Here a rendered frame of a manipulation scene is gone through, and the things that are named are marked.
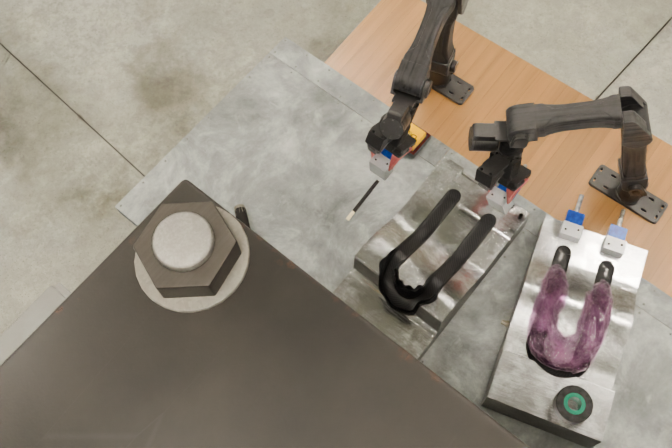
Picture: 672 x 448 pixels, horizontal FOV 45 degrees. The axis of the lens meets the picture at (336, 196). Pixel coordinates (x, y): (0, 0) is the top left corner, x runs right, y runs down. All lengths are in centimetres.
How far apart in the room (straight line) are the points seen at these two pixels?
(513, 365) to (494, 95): 79
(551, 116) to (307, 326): 114
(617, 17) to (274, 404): 299
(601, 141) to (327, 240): 79
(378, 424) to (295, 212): 142
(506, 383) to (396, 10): 115
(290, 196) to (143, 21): 161
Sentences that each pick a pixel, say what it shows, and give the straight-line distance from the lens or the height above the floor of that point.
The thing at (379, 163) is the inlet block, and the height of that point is 96.
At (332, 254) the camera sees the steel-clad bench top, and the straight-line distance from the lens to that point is 208.
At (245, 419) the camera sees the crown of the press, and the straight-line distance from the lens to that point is 76.
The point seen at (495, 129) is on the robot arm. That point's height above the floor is 114.
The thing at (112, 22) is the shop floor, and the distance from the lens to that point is 361.
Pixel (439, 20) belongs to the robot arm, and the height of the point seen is 124.
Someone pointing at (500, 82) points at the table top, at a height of 80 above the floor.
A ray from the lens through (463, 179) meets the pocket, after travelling 211.
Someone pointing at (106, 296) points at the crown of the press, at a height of 201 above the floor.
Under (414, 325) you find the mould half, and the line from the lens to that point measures 196.
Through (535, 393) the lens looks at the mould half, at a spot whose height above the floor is 91.
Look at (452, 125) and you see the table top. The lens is 225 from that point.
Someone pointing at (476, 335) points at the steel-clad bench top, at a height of 80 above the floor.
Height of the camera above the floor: 275
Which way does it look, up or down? 65 degrees down
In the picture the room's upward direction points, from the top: 6 degrees counter-clockwise
